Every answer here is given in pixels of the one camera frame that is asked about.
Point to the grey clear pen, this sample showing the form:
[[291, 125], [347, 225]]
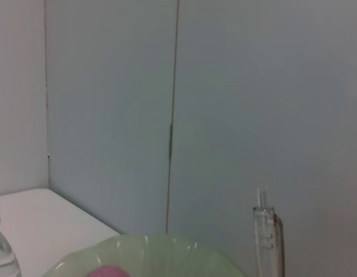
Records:
[[268, 245]]

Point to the pink toy peach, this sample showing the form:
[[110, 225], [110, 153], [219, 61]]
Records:
[[109, 272]]

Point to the clear green-label water bottle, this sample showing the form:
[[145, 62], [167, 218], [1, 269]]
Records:
[[2, 254]]

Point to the pale green glass fruit plate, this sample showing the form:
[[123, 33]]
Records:
[[155, 254]]

